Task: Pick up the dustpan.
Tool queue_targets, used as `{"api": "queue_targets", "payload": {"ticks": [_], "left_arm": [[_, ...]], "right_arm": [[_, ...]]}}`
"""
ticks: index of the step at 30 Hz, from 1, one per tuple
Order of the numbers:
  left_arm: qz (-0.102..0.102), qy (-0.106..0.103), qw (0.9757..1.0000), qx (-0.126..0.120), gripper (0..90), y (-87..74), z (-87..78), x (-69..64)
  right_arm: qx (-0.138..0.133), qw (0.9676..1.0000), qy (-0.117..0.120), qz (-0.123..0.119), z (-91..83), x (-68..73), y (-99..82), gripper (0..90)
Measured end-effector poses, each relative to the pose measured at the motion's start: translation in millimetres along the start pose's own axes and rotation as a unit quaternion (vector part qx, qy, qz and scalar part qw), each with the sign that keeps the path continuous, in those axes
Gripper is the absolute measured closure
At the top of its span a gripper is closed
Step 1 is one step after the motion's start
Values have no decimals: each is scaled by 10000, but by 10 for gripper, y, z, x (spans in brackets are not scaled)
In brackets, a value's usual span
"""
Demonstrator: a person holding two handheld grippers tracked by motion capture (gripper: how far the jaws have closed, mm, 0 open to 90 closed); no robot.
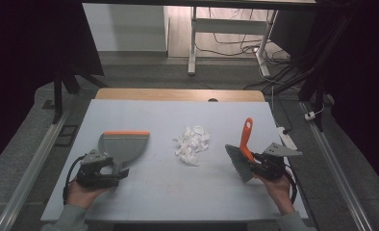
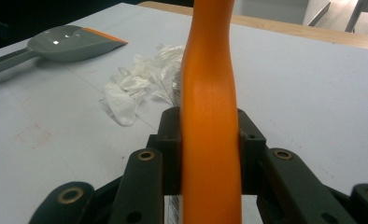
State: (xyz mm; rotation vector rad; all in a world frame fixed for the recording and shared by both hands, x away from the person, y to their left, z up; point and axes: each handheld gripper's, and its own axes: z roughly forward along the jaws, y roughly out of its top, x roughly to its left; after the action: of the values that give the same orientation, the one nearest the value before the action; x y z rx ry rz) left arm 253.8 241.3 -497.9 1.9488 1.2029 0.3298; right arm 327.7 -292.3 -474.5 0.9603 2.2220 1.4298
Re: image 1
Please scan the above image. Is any black floor plate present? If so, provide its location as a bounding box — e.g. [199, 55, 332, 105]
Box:
[54, 124, 80, 148]

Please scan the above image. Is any person's left hand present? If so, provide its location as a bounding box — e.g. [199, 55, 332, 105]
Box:
[65, 180, 110, 210]

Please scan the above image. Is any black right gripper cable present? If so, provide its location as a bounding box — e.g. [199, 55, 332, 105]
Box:
[283, 163, 299, 205]

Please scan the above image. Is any wooden table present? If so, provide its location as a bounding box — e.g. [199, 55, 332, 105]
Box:
[94, 88, 266, 103]

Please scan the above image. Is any black metal stand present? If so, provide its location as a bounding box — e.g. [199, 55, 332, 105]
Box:
[51, 65, 109, 125]
[264, 13, 355, 133]

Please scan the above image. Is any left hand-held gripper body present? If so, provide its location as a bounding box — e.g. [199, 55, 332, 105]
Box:
[76, 148, 119, 190]

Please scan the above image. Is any black curtain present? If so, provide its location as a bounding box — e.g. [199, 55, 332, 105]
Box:
[301, 0, 379, 187]
[0, 0, 106, 174]

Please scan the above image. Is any white desk frame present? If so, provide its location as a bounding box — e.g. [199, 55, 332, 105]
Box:
[187, 6, 279, 78]

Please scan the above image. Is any white power strip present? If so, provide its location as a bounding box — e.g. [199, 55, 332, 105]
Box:
[276, 126, 298, 152]

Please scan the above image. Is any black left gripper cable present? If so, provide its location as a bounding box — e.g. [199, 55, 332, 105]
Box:
[62, 154, 87, 206]

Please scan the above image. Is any pile of white paper scraps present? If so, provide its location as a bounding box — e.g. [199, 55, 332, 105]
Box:
[172, 124, 212, 167]

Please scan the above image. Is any white cabinet panel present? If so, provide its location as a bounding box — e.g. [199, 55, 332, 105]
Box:
[82, 3, 171, 53]

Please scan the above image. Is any bundle of black floor cables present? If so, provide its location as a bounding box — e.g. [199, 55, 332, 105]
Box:
[195, 8, 302, 94]

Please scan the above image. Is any person's right hand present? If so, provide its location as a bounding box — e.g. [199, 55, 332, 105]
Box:
[253, 173, 296, 216]

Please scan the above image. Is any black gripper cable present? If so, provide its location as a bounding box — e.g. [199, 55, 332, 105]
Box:
[62, 154, 87, 206]
[283, 163, 299, 205]

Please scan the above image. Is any grey dustpan with orange edge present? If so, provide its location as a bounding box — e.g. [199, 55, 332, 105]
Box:
[97, 130, 151, 193]

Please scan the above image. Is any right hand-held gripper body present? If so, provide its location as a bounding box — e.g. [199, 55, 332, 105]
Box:
[253, 142, 302, 181]

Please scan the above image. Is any grey brush with orange handle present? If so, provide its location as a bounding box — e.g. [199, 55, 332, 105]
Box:
[224, 116, 256, 184]

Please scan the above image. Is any metal floor rail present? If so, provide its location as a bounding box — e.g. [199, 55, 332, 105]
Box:
[300, 101, 373, 231]
[0, 108, 70, 231]

